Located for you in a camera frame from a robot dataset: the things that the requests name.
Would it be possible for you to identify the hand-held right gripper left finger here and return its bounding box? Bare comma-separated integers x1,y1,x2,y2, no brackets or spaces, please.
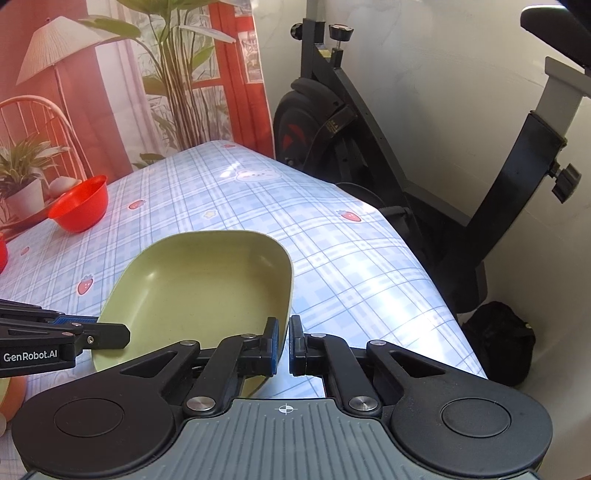
119,316,281,415

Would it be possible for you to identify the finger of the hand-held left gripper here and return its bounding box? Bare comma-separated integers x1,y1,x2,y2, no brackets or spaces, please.
0,299,100,326
0,322,131,361

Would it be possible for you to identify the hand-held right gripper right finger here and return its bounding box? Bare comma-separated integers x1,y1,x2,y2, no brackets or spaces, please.
288,315,486,416

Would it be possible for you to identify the green oval plate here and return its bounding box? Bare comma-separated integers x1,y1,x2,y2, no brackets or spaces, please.
92,229,295,398

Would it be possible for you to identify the green and orange object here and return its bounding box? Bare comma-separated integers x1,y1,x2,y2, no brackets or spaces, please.
0,375,29,437

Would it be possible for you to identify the blue plaid strawberry tablecloth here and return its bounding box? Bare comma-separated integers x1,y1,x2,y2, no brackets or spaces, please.
0,141,494,418

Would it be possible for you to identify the black bag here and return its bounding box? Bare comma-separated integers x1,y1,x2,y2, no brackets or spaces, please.
462,301,537,387

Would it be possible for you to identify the black exercise bike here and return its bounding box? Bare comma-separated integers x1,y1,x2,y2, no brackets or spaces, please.
272,0,591,315

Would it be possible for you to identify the wall poster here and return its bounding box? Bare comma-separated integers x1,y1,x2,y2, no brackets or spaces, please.
0,0,276,241

